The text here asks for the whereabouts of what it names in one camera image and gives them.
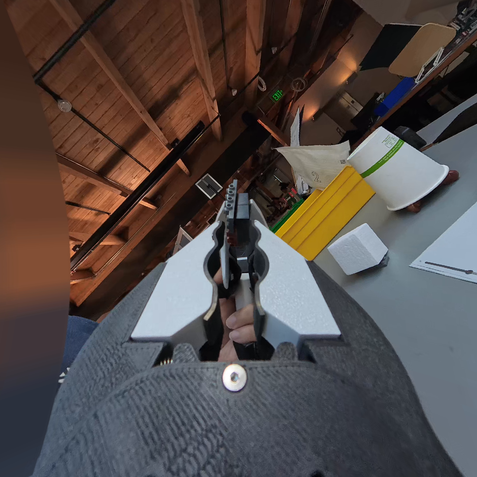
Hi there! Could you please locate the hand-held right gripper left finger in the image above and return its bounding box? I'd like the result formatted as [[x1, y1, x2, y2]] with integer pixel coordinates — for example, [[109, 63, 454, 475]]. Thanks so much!
[[130, 220, 226, 355]]

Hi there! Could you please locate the wooden document stand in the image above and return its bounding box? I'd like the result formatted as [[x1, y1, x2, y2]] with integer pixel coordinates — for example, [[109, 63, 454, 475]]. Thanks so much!
[[388, 23, 457, 84]]

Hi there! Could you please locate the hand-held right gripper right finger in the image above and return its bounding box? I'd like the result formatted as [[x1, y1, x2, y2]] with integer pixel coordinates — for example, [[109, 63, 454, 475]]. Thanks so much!
[[250, 221, 341, 349]]

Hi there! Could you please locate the white paper cup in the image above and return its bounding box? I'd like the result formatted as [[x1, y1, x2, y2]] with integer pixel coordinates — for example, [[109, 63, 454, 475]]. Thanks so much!
[[347, 126, 449, 212]]

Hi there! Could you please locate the yellow storage bin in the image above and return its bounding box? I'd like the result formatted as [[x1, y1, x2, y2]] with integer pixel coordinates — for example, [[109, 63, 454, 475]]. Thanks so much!
[[274, 166, 376, 261]]

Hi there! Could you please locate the green storage bin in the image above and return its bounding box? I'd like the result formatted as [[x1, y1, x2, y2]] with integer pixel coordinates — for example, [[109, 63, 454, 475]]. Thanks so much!
[[269, 197, 305, 232]]

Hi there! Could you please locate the grey desk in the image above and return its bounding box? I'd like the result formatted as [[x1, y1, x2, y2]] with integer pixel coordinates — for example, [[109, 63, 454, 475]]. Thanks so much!
[[309, 93, 477, 477]]

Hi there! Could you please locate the numbered paper bag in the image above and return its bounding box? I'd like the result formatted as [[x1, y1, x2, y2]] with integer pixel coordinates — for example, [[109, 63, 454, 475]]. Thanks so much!
[[274, 141, 352, 191]]

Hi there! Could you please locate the brown brick piece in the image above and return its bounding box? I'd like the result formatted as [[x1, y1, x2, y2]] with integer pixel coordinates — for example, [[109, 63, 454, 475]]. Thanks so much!
[[406, 169, 460, 214]]

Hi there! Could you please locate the blue storage bin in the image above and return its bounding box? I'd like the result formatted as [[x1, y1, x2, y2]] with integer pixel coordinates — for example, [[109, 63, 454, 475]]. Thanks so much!
[[374, 78, 415, 117]]

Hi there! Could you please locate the grey brick plate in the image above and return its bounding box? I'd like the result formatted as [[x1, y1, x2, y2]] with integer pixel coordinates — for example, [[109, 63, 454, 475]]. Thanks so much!
[[223, 179, 240, 246]]

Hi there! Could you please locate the person's blue shirt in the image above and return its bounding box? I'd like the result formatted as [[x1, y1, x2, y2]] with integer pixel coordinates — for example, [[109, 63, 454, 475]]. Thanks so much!
[[61, 315, 99, 384]]

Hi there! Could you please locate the person's left hand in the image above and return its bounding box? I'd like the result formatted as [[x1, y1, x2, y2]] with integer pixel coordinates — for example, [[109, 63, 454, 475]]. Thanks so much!
[[213, 268, 259, 362]]

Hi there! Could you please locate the white instruction booklet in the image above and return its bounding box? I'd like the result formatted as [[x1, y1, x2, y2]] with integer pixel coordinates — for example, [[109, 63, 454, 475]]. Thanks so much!
[[409, 201, 477, 284]]

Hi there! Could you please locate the white foam block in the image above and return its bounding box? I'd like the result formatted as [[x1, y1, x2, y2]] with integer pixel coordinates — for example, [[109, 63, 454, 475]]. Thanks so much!
[[327, 223, 389, 276]]

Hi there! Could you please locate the black brown green brick assembly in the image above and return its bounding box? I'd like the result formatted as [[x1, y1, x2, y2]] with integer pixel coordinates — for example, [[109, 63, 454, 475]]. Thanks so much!
[[228, 193, 258, 261]]

